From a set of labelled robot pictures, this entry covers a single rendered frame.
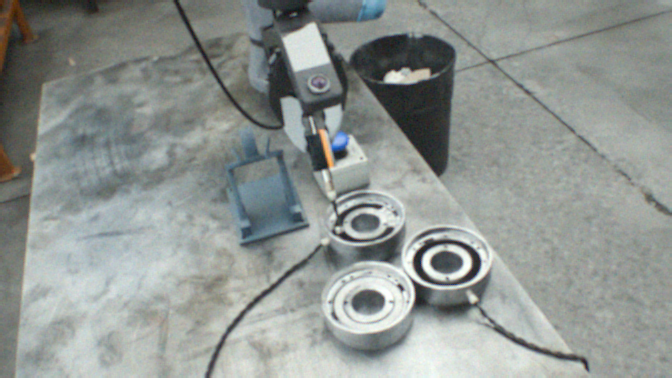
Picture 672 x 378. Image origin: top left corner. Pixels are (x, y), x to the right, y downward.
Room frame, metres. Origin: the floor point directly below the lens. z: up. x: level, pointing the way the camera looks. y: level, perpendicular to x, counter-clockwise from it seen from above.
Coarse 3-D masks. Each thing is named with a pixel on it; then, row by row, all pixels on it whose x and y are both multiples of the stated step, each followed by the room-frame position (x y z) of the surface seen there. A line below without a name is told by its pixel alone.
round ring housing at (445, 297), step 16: (416, 240) 0.56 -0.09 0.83; (464, 240) 0.55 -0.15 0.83; (480, 240) 0.54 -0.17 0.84; (432, 256) 0.53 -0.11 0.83; (448, 256) 0.54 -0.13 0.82; (464, 256) 0.52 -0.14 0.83; (432, 272) 0.51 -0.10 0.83; (464, 272) 0.50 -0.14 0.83; (480, 272) 0.49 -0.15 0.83; (416, 288) 0.49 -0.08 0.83; (432, 288) 0.47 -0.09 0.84; (448, 288) 0.47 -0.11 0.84; (464, 288) 0.47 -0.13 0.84; (480, 288) 0.48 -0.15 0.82; (432, 304) 0.48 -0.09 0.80; (448, 304) 0.47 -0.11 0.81; (464, 304) 0.47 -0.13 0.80
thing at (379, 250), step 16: (352, 192) 0.66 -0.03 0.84; (368, 192) 0.66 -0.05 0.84; (384, 192) 0.65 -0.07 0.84; (368, 208) 0.64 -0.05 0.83; (400, 208) 0.62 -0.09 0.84; (352, 224) 0.62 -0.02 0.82; (368, 224) 0.63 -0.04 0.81; (384, 224) 0.60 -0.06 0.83; (400, 224) 0.58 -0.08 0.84; (336, 240) 0.58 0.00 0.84; (384, 240) 0.56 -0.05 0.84; (400, 240) 0.58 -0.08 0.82; (352, 256) 0.56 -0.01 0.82; (368, 256) 0.56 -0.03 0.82; (384, 256) 0.57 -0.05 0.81
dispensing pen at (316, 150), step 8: (312, 120) 0.68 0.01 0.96; (312, 128) 0.67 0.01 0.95; (312, 136) 0.65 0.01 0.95; (320, 136) 0.65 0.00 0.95; (312, 144) 0.65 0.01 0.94; (320, 144) 0.65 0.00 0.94; (312, 152) 0.64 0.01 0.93; (320, 152) 0.64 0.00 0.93; (312, 160) 0.65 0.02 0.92; (320, 160) 0.63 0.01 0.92; (320, 168) 0.63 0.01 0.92; (328, 168) 0.63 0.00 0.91; (328, 176) 0.63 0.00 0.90; (328, 184) 0.63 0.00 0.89; (328, 192) 0.62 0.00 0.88; (336, 208) 0.61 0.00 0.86; (336, 216) 0.61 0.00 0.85
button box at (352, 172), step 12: (348, 144) 0.77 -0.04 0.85; (336, 156) 0.74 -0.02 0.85; (348, 156) 0.74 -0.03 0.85; (360, 156) 0.73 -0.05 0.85; (312, 168) 0.77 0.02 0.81; (336, 168) 0.72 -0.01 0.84; (348, 168) 0.72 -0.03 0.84; (360, 168) 0.72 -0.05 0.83; (336, 180) 0.71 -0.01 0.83; (348, 180) 0.72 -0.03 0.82; (360, 180) 0.72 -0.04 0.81; (324, 192) 0.71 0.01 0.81; (336, 192) 0.71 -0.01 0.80
